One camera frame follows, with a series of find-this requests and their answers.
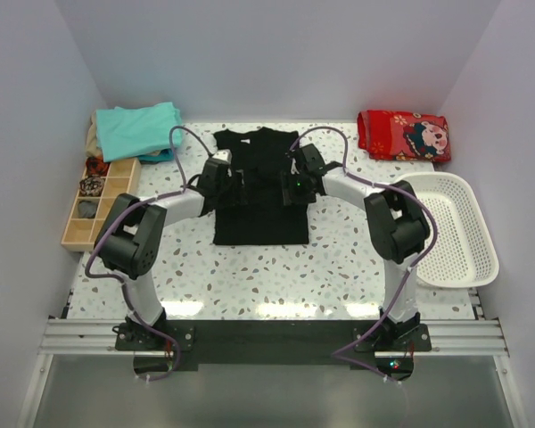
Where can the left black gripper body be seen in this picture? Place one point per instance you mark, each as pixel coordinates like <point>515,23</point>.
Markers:
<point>224,193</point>

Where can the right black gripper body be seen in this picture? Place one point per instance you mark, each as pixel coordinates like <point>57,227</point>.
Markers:
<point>295,188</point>

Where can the black t shirt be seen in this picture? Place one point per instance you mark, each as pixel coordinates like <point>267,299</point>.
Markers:
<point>263,219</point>

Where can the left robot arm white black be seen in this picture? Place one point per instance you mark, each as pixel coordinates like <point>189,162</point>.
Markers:
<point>129,241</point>

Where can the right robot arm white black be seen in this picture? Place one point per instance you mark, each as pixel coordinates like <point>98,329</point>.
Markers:
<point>401,229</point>

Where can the folded teal t shirt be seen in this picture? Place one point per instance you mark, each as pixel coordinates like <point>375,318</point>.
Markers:
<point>127,133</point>

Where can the red cartoon print cloth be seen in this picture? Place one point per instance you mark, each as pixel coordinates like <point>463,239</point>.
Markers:
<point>404,136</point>

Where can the wooden compartment organizer box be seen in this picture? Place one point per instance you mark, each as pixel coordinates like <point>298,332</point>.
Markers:
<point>80,234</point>

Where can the patterned rolled sock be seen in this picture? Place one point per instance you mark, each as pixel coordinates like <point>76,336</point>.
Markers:
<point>91,186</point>

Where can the red black rolled sock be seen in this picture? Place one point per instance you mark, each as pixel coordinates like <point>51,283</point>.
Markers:
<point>96,167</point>

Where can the folded beige t shirt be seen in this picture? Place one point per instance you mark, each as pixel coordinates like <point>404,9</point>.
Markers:
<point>92,149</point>

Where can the grey rolled sock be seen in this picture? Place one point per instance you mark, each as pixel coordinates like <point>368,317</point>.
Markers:
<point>87,209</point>

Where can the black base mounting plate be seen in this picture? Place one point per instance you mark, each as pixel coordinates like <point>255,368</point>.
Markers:
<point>184,345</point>

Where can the white perforated plastic basket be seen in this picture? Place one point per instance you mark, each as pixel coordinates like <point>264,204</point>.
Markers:
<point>464,255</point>

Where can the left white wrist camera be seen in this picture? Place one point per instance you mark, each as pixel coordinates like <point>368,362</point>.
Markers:
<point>222,156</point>

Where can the aluminium rail frame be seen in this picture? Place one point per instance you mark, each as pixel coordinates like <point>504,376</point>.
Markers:
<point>454,338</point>

